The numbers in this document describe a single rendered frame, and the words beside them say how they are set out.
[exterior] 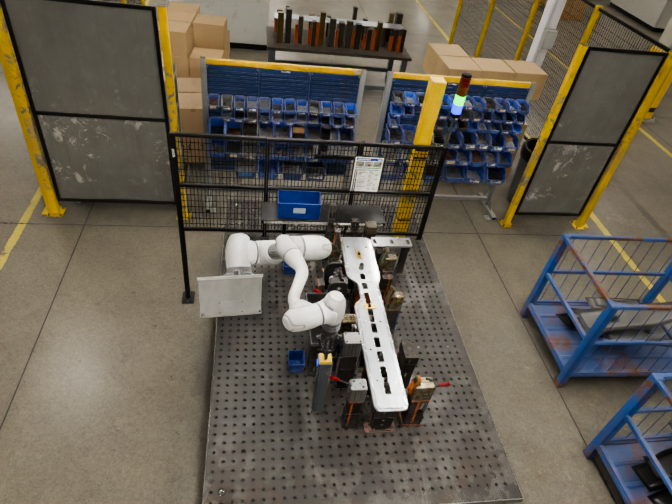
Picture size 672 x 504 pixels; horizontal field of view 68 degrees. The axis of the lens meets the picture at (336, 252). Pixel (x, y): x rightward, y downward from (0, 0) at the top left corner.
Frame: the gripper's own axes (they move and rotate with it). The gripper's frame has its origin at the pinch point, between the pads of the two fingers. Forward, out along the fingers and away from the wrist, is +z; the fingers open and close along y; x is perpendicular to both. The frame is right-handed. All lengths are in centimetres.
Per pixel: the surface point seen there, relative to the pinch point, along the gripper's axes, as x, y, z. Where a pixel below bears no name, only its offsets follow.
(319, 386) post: -2.8, -1.2, 24.5
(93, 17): 264, -158, -68
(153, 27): 263, -115, -65
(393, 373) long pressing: 0.2, 38.7, 18.9
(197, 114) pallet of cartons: 353, -96, 50
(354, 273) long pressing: 78, 29, 19
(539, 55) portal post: 463, 324, -6
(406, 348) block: 15, 49, 16
